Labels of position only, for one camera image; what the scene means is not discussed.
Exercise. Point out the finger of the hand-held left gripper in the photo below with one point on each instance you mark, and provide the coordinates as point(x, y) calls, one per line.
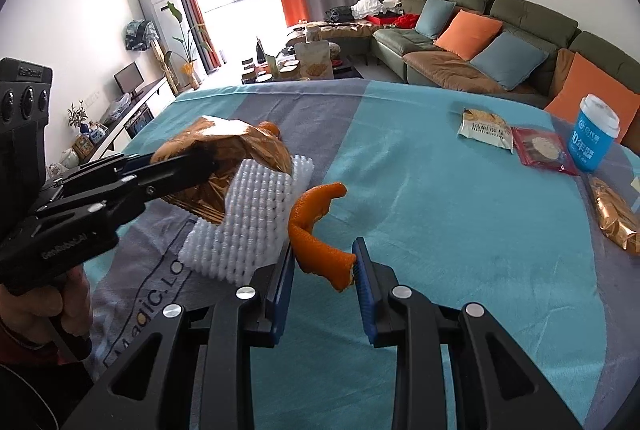
point(100, 170)
point(95, 211)

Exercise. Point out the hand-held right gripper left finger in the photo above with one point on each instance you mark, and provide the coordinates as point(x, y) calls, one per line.
point(282, 295)

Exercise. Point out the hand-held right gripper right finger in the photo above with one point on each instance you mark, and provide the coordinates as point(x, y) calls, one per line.
point(362, 292)

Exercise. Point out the white foam fruit net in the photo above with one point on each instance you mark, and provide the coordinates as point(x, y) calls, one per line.
point(255, 220)

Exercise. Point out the gold foil bag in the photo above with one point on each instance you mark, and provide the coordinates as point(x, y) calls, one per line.
point(235, 145)

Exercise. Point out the person's left hand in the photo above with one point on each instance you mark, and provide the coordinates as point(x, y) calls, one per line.
point(45, 305)

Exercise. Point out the potted plant blue vase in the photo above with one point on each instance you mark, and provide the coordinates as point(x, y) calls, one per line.
point(77, 118)

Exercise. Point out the white media cabinet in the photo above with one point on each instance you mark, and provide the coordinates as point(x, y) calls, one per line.
point(145, 103)

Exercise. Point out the black monitor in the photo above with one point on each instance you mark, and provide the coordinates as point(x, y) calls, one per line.
point(127, 78)

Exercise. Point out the teal and grey blanket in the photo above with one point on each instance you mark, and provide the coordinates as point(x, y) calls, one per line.
point(450, 235)

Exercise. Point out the blue wrapped bouquet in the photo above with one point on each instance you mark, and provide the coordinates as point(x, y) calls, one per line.
point(140, 34)

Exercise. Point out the tall leafy plant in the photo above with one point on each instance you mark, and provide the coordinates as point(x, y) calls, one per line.
point(190, 45)

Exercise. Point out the small orange peel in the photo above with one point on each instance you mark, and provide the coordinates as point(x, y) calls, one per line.
point(271, 130)

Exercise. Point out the white standing air conditioner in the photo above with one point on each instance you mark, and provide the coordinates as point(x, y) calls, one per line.
point(160, 10)

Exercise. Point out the white snack packet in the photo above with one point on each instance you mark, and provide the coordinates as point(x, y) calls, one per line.
point(487, 128)

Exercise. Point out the dark coffee table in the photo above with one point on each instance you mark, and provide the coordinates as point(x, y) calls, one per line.
point(345, 69)

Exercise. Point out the red snack packet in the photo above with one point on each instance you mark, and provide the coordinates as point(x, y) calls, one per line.
point(542, 150)

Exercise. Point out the brown paper bag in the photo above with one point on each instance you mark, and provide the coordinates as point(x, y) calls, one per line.
point(314, 60)

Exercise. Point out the gold snack packet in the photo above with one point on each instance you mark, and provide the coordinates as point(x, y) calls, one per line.
point(615, 217)

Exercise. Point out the red cloth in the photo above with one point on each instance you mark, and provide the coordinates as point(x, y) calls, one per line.
point(395, 20)

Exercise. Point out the blue cushion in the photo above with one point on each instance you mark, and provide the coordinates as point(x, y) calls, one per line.
point(510, 60)
point(434, 16)

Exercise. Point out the orange cushion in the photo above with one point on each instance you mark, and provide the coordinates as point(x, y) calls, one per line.
point(467, 35)
point(585, 85)

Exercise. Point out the blue paper cup white lid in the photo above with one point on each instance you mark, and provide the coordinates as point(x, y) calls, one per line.
point(592, 135)

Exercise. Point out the white clothes pile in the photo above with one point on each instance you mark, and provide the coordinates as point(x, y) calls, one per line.
point(375, 6)

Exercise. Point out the brown cushion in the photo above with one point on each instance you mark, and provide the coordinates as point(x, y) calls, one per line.
point(561, 70)

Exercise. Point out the green sofa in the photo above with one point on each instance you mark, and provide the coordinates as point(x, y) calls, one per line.
point(525, 13)

